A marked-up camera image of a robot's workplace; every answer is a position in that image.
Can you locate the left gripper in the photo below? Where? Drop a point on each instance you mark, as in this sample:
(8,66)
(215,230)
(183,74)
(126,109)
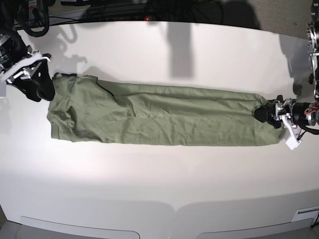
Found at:
(280,112)

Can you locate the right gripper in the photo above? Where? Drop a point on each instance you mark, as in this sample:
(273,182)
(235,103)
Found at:
(27,70)

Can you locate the green T-shirt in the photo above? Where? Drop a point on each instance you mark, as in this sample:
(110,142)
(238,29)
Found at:
(86,108)

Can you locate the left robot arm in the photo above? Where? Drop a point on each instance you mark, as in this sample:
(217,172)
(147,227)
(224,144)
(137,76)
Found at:
(298,115)

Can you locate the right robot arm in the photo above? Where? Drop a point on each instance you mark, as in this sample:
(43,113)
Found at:
(12,11)

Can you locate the black power strip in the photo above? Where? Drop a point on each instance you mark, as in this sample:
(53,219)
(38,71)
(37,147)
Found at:
(127,18)

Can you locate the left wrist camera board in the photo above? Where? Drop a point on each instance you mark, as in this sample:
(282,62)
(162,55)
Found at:
(292,142)

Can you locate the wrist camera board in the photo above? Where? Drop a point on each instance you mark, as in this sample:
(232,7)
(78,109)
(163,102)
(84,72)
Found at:
(292,142)
(2,89)

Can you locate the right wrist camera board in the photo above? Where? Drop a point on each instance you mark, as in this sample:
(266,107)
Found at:
(2,89)

